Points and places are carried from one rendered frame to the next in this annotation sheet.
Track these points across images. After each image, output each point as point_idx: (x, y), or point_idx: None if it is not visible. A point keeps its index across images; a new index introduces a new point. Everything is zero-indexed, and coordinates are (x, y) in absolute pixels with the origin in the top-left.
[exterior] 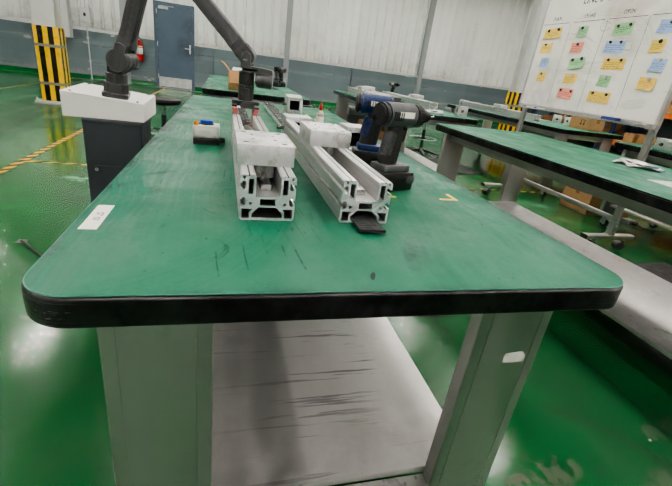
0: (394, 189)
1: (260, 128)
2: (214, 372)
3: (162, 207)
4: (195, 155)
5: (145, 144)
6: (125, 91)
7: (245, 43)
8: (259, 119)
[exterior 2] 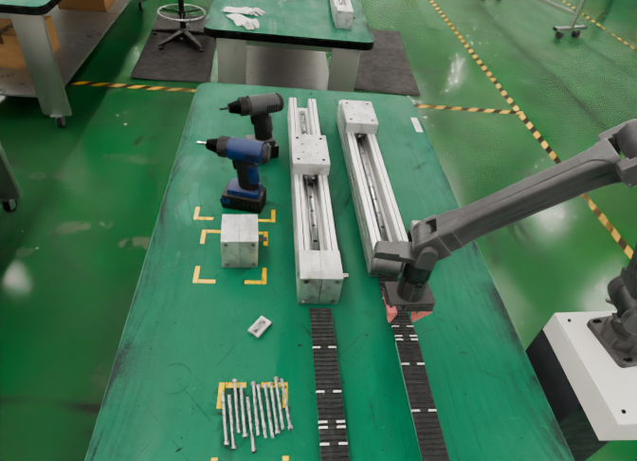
0: None
1: (366, 186)
2: None
3: (396, 130)
4: (415, 201)
5: (537, 366)
6: (603, 327)
7: (434, 214)
8: (373, 231)
